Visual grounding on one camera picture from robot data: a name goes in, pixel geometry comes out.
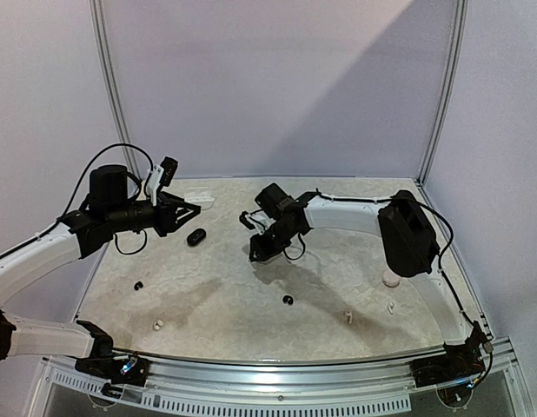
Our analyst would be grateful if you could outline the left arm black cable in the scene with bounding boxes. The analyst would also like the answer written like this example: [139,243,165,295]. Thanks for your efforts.
[76,142,161,255]

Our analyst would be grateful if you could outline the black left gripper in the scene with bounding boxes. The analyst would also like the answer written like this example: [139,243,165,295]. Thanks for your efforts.
[107,190,200,236]

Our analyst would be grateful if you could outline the right aluminium wall post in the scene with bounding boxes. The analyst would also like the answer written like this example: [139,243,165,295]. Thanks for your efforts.
[416,0,468,188]

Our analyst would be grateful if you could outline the black oval charging case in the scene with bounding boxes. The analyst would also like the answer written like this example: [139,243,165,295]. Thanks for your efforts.
[186,228,207,247]

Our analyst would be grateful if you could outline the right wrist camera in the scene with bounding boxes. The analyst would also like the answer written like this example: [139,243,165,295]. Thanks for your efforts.
[239,209,270,235]

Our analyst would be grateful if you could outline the white oval charging case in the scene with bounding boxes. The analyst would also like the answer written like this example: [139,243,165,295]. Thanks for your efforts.
[183,187,215,210]

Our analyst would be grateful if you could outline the left aluminium wall post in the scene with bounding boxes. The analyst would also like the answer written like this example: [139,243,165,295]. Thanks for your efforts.
[89,0,142,183]

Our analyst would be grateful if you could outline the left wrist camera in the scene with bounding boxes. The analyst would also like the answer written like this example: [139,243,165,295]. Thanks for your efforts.
[144,156,179,207]

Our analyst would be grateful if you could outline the aluminium front rail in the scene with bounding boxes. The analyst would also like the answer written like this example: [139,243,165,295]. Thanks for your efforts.
[30,339,530,416]

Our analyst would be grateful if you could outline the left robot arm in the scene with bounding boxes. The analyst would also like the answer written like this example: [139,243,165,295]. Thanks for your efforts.
[0,158,201,387]

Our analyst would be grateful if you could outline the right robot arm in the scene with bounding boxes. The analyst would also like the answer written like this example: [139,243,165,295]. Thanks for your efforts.
[239,183,493,391]

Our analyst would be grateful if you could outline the aluminium wall post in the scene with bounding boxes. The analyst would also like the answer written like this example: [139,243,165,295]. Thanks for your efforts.
[89,0,142,183]
[416,0,468,188]

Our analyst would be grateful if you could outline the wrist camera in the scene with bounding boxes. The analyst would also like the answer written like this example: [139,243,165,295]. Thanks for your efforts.
[144,156,179,207]
[239,209,270,235]

